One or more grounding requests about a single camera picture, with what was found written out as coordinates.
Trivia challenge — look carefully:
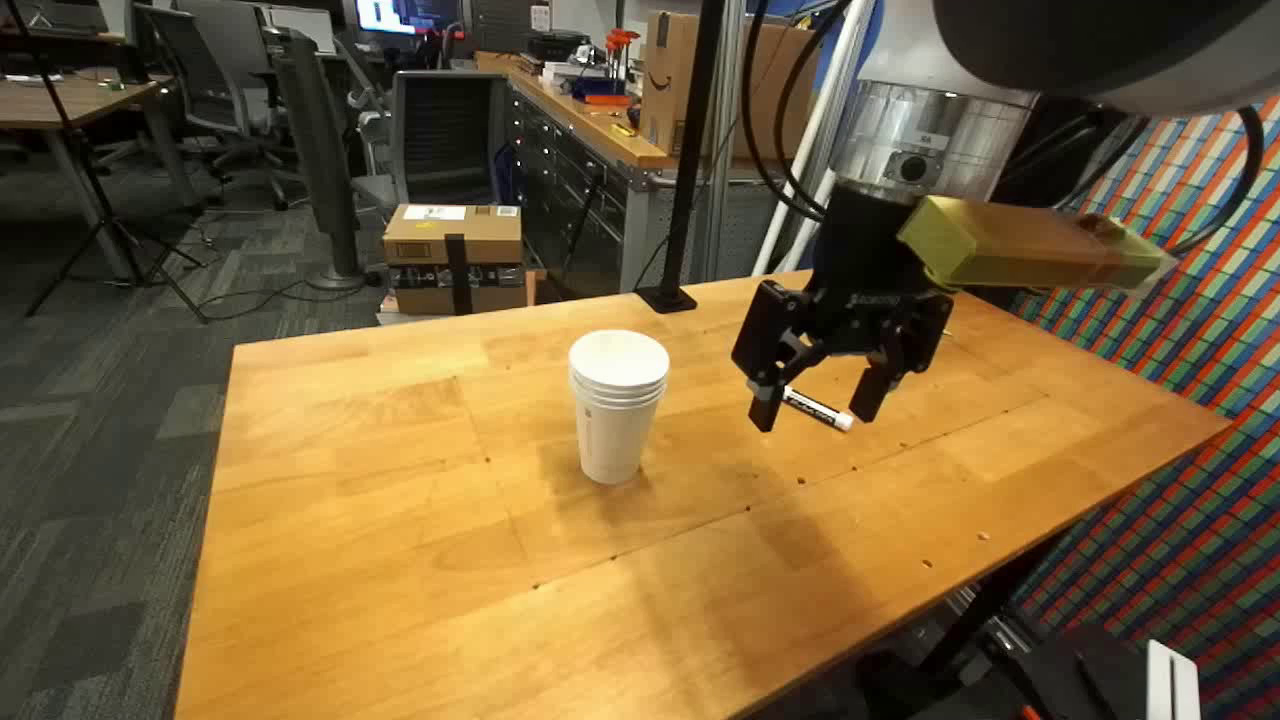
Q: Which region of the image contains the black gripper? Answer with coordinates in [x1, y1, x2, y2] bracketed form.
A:
[730, 179, 962, 435]

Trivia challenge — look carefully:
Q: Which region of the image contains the grey marker pen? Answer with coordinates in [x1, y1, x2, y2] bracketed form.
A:
[778, 380, 860, 435]

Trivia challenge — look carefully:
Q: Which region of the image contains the white pipe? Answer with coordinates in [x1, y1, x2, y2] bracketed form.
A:
[753, 0, 871, 277]
[783, 0, 888, 277]

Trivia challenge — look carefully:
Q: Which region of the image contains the white foam cup stack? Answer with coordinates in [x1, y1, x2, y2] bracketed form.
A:
[565, 329, 674, 490]

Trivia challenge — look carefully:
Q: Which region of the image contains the cabinet with wooden top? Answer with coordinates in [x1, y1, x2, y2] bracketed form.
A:
[503, 55, 791, 298]

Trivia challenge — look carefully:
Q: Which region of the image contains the large cardboard box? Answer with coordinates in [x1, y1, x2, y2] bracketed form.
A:
[635, 9, 822, 158]

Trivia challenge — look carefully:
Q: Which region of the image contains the orange box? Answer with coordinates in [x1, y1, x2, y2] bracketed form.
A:
[579, 87, 639, 129]

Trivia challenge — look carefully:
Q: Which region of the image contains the colourful woven cloth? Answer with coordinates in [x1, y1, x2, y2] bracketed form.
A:
[984, 97, 1280, 720]

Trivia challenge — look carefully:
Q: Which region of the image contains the small cardboard box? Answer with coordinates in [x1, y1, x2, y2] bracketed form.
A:
[379, 199, 537, 319]

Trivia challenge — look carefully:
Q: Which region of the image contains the black square cabinet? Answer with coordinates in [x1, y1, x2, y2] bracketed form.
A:
[391, 69, 516, 208]

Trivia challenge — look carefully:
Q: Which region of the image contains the white flat panel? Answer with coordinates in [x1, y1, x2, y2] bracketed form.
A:
[1146, 636, 1204, 720]

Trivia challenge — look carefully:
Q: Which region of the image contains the computer monitor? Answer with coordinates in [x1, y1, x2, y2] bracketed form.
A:
[351, 0, 473, 41]

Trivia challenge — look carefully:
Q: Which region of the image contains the grey office chair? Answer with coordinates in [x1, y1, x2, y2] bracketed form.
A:
[134, 4, 294, 176]

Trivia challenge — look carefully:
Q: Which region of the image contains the black tripod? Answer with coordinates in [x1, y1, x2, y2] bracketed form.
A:
[0, 0, 213, 325]

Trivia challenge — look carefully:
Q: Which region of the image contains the wooden office desk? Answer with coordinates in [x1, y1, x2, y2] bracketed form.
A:
[0, 72, 186, 204]

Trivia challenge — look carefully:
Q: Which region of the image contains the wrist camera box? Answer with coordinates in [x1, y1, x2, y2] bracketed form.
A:
[895, 192, 1177, 298]

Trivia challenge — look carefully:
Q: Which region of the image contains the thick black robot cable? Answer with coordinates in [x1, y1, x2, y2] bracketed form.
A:
[1163, 102, 1267, 257]
[736, 0, 857, 223]

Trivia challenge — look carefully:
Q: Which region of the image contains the black table frame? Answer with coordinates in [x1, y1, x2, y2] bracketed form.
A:
[916, 536, 1073, 684]

